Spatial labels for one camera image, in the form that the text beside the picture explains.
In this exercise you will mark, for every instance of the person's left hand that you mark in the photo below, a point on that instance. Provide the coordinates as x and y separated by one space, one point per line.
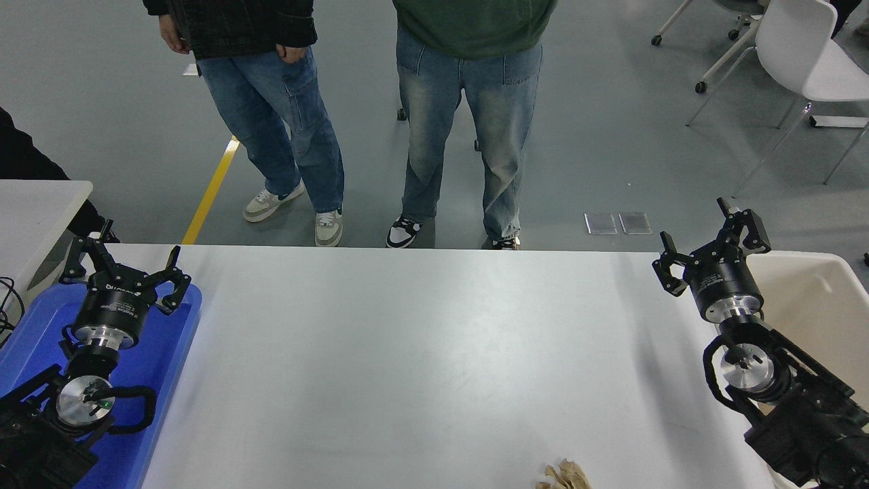
292 53

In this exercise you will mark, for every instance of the person's right hand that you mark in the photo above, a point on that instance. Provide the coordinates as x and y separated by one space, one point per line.
174 37

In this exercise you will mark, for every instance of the blue plastic tray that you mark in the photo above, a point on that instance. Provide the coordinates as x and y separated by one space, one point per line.
156 380

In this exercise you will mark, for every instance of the crumpled tan paper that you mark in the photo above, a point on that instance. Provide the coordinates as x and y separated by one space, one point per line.
567 475

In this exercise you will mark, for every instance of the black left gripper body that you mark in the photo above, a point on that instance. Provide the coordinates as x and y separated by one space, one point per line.
115 309

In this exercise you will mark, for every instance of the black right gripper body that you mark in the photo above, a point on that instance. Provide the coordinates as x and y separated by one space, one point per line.
723 285

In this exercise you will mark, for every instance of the silver floor cover plate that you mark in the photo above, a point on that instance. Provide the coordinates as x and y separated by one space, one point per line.
635 223
601 223

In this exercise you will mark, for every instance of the large pale plastic bin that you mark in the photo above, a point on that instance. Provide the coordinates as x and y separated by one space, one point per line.
821 305

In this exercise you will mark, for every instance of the white side table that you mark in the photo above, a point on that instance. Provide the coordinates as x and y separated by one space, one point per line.
34 210

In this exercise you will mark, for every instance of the person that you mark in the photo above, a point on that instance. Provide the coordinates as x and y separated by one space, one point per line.
20 159
448 102
271 102

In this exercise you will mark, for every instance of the white furniture base bar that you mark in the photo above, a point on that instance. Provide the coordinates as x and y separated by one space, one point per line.
838 121

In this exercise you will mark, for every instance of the white plastic chair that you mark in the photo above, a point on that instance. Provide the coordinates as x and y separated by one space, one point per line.
794 41

